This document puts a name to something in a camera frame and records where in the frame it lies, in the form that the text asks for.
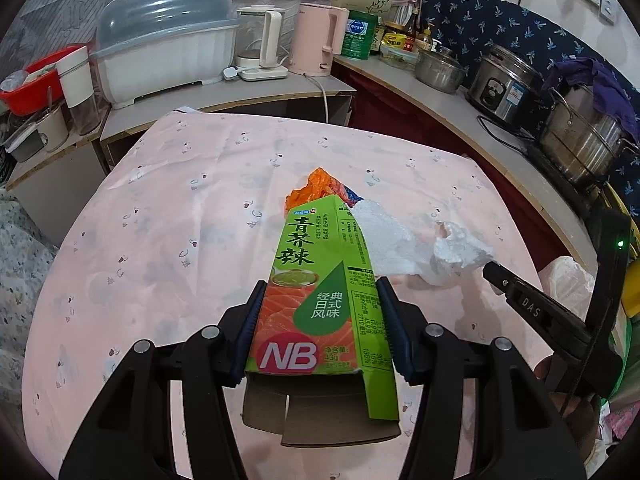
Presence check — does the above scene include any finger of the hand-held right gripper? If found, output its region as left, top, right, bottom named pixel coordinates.
left=481, top=261, right=556, bottom=321

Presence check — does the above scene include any pink patterned tablecloth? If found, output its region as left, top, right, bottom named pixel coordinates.
left=20, top=109, right=576, bottom=480

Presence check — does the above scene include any person's right hand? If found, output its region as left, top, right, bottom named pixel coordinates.
left=531, top=355, right=601, bottom=466

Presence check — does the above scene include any white blender cup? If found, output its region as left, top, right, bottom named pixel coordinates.
left=55, top=46, right=103, bottom=136

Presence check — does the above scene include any low wooden cabinet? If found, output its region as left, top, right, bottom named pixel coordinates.
left=5, top=130, right=108, bottom=246

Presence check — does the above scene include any green and orange carton box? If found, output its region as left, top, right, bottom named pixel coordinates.
left=241, top=196, right=402, bottom=448

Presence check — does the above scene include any pink electric kettle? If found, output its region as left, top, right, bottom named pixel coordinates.
left=289, top=2, right=351, bottom=78

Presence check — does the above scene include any steel pot with lid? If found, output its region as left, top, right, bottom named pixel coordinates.
left=414, top=46, right=468, bottom=96

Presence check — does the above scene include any steel rice cooker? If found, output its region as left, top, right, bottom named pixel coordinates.
left=466, top=44, right=546, bottom=126

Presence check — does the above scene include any purple cloth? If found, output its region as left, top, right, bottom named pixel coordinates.
left=542, top=56, right=638, bottom=133

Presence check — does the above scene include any white paper towel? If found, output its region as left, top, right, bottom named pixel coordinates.
left=350, top=199, right=438, bottom=278

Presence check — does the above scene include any white paper cup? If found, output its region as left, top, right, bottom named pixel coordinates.
left=36, top=102, right=70, bottom=153

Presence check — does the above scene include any blue patterned cloth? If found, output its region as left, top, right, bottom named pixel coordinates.
left=420, top=0, right=640, bottom=196

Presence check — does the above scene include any oil bottle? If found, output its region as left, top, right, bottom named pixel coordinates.
left=415, top=22, right=436, bottom=53

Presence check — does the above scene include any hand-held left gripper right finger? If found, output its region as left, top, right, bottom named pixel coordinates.
left=375, top=276, right=586, bottom=480

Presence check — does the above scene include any white dish rack grey cover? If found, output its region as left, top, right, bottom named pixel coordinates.
left=90, top=0, right=241, bottom=110

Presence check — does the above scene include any floral cloth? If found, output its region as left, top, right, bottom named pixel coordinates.
left=0, top=195, right=63, bottom=401

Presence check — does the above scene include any white power cable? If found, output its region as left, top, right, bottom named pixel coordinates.
left=315, top=74, right=331, bottom=123

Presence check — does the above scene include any grey top wooden cabinet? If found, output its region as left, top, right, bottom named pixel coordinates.
left=99, top=72, right=358, bottom=171

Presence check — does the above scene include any yellow label jar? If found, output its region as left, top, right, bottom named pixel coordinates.
left=382, top=22, right=408, bottom=51

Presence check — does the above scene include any dark sauce bottle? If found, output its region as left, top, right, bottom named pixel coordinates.
left=402, top=7, right=421, bottom=53

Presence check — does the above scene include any white plastic bag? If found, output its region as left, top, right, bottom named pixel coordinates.
left=537, top=255, right=598, bottom=313

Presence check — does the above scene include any grey kitchen counter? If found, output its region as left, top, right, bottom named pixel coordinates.
left=332, top=52, right=616, bottom=281

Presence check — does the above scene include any green can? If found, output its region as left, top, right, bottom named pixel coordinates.
left=341, top=10, right=379, bottom=58

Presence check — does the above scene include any black power cable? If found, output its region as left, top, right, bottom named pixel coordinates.
left=476, top=115, right=541, bottom=146

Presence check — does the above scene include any glass kettle white handle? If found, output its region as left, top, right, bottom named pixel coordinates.
left=234, top=5, right=291, bottom=81

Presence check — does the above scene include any red plastic basin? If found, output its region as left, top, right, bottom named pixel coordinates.
left=0, top=45, right=88, bottom=116

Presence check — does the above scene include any clear plastic container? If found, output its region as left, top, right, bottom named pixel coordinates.
left=2, top=120, right=46, bottom=163

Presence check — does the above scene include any grey striped sheet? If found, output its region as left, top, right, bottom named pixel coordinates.
left=0, top=0, right=126, bottom=76

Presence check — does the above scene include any orange and blue wrapper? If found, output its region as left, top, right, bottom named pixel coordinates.
left=284, top=168, right=363, bottom=218

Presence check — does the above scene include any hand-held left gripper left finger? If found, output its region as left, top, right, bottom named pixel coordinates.
left=59, top=280, right=268, bottom=480

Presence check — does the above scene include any steel steamer pot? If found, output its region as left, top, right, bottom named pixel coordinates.
left=537, top=82, right=640, bottom=186

